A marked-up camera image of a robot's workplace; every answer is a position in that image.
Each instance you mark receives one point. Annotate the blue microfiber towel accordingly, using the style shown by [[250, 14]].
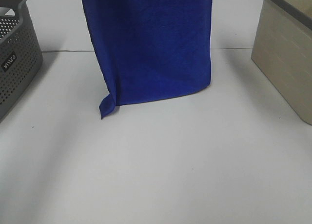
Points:
[[150, 50]]

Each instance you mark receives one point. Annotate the beige storage box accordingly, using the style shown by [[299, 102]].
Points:
[[282, 50]]

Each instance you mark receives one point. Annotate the grey perforated plastic basket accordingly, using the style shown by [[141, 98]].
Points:
[[20, 53]]

